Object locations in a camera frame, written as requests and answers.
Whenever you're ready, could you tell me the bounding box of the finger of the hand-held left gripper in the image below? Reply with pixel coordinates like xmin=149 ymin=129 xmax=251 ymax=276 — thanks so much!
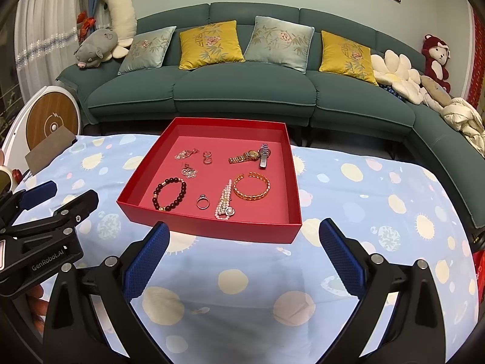
xmin=0 ymin=190 xmax=100 ymax=242
xmin=0 ymin=181 xmax=58 ymax=230

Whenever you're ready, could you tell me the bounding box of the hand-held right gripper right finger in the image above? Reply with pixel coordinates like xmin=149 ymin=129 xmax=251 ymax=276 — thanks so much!
xmin=319 ymin=218 xmax=451 ymax=364

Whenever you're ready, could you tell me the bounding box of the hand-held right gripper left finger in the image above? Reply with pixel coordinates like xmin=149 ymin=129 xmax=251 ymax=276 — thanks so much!
xmin=42 ymin=221 xmax=171 ymax=364

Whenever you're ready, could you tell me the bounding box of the dark bead bracelet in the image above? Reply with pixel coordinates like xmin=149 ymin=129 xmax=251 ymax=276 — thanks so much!
xmin=153 ymin=176 xmax=188 ymax=212

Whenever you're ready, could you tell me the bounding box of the red cardboard box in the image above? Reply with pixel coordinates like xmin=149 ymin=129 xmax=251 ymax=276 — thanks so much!
xmin=115 ymin=117 xmax=303 ymax=244

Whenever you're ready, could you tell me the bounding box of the gold bangle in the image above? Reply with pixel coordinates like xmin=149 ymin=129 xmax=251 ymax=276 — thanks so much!
xmin=232 ymin=172 xmax=271 ymax=201

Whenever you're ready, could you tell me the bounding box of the person's left hand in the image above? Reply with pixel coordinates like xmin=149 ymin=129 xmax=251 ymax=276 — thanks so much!
xmin=28 ymin=284 xmax=50 ymax=331

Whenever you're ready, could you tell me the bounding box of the brown cardboard sheet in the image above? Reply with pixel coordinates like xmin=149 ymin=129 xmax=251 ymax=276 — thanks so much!
xmin=25 ymin=127 xmax=78 ymax=177

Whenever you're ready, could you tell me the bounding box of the round white wooden device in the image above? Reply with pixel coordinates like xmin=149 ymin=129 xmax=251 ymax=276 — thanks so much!
xmin=0 ymin=85 xmax=80 ymax=168

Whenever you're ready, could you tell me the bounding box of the blue planet print tablecloth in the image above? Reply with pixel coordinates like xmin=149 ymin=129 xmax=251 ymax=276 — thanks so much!
xmin=0 ymin=133 xmax=483 ymax=364

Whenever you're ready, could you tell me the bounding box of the red bag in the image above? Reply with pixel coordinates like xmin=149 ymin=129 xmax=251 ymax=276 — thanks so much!
xmin=471 ymin=250 xmax=485 ymax=285

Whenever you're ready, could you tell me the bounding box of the gold wristwatch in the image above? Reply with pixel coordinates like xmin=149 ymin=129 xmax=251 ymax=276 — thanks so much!
xmin=228 ymin=150 xmax=262 ymax=165

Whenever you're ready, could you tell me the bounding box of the grey pig plush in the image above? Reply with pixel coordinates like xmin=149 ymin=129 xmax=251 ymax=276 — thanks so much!
xmin=74 ymin=27 xmax=119 ymax=71

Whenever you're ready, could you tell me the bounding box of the grey-green floral cushion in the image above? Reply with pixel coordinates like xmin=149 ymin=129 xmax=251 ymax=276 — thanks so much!
xmin=117 ymin=26 xmax=177 ymax=76
xmin=243 ymin=16 xmax=316 ymax=75

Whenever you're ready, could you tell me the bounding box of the white sheer curtain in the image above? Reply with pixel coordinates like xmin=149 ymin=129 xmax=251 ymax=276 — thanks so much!
xmin=15 ymin=0 xmax=90 ymax=103

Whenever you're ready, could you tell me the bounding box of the red fish ornament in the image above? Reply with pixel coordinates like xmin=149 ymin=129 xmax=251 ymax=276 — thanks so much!
xmin=77 ymin=11 xmax=95 ymax=42

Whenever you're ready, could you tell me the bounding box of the dark blue sequined item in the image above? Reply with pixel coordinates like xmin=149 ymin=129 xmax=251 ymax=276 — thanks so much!
xmin=380 ymin=83 xmax=404 ymax=101

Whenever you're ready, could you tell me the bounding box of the cream quilt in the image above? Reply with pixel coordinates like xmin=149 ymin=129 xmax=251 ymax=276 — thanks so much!
xmin=440 ymin=98 xmax=485 ymax=156

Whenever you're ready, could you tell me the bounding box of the tan plush pillow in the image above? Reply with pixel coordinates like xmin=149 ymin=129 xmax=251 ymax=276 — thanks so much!
xmin=420 ymin=75 xmax=454 ymax=109

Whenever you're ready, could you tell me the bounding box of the green sofa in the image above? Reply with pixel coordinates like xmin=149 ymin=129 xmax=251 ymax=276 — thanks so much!
xmin=56 ymin=2 xmax=485 ymax=228

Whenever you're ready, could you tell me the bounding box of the white flower-shaped cushion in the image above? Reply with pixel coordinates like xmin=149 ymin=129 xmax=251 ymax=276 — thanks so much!
xmin=370 ymin=49 xmax=423 ymax=106

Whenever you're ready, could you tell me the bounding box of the white long plush toy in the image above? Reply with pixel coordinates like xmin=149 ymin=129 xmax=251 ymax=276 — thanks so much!
xmin=99 ymin=0 xmax=138 ymax=60

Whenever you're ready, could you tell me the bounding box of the yellow floral cushion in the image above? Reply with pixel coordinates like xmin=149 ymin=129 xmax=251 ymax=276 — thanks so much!
xmin=179 ymin=20 xmax=246 ymax=71
xmin=319 ymin=30 xmax=380 ymax=86

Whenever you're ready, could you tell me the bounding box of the red monkey plush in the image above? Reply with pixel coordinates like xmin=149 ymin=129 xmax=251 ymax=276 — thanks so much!
xmin=422 ymin=34 xmax=453 ymax=94

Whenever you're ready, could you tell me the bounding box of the red wall hanging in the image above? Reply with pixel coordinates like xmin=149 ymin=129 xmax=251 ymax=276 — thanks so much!
xmin=464 ymin=8 xmax=485 ymax=113

